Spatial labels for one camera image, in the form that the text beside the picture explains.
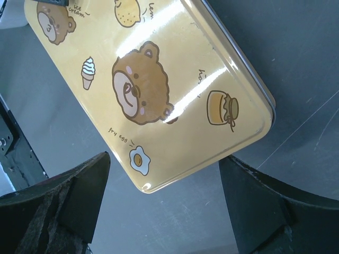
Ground silver tin lid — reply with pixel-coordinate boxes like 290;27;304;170
24;1;275;194

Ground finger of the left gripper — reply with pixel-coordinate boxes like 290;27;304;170
36;0;69;6

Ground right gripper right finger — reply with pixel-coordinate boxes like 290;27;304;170
219;156;338;253

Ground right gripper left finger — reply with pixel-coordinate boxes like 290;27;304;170
1;152;110;253

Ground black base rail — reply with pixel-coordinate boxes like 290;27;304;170
1;98;48;196

